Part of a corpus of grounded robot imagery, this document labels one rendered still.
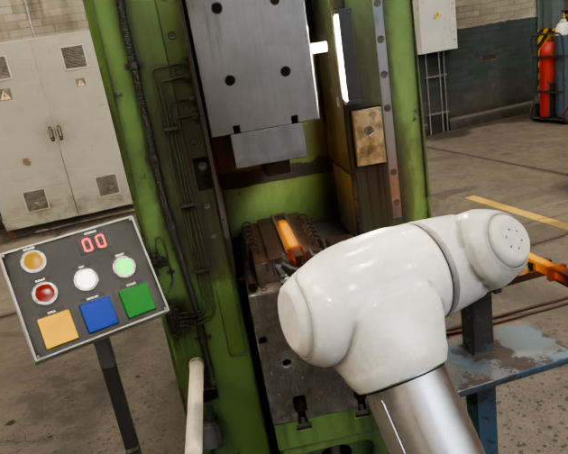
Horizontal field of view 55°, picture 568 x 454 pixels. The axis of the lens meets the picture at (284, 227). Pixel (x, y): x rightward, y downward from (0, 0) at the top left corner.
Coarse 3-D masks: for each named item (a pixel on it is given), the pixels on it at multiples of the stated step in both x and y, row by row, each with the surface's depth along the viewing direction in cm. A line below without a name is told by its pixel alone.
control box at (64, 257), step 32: (128, 224) 148; (0, 256) 133; (64, 256) 139; (96, 256) 142; (128, 256) 145; (32, 288) 134; (64, 288) 136; (96, 288) 139; (160, 288) 146; (32, 320) 131; (128, 320) 140; (32, 352) 129; (64, 352) 135
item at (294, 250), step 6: (282, 222) 186; (282, 228) 181; (288, 228) 180; (282, 234) 178; (288, 234) 174; (288, 240) 169; (294, 240) 168; (288, 246) 165; (294, 246) 162; (300, 246) 160; (288, 252) 159; (294, 252) 154; (300, 252) 153; (294, 258) 160; (300, 258) 152; (294, 264) 157; (300, 264) 152
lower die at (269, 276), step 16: (256, 224) 199; (272, 224) 192; (304, 224) 186; (256, 240) 182; (272, 240) 176; (304, 240) 171; (256, 256) 167; (272, 256) 162; (288, 256) 161; (304, 256) 162; (256, 272) 161; (272, 272) 162
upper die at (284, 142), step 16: (272, 128) 150; (288, 128) 150; (240, 144) 150; (256, 144) 150; (272, 144) 151; (288, 144) 152; (304, 144) 152; (240, 160) 151; (256, 160) 152; (272, 160) 152
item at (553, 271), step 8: (536, 256) 140; (536, 264) 137; (544, 264) 135; (552, 264) 134; (560, 264) 132; (544, 272) 135; (552, 272) 131; (560, 272) 129; (552, 280) 132; (560, 280) 130
